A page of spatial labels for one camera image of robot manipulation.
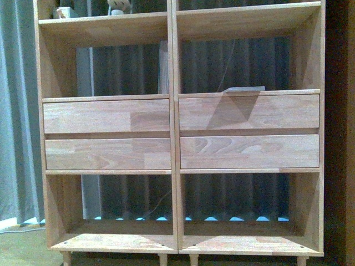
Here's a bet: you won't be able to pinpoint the lower left wooden drawer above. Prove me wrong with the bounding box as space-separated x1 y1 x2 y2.
45 138 171 170

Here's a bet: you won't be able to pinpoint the wooden drawer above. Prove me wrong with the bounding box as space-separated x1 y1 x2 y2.
179 95 320 131
43 99 170 134
180 135 319 169
45 138 171 170

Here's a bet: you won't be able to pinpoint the upper left wooden drawer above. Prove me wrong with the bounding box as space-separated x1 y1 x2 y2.
43 99 170 134

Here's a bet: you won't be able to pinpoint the right wooden bookshelf unit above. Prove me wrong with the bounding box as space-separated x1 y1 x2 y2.
171 1 325 265

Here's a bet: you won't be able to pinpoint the wooden bookshelf unit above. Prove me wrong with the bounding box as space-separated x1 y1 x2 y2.
171 1 325 265
34 1 178 265

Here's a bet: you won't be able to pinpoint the lower right wooden drawer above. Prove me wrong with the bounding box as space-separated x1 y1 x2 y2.
180 135 319 169

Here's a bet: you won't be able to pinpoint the left wooden bookshelf unit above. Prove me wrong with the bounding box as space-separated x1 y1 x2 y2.
34 1 178 265

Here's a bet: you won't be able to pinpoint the upper right wooden drawer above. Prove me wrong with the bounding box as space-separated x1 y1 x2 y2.
179 95 320 131

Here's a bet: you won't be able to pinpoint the wooden toy blocks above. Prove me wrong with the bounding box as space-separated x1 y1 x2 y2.
53 1 132 19

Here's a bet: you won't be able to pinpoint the grey curtain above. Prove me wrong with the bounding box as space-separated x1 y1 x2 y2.
1 1 44 223

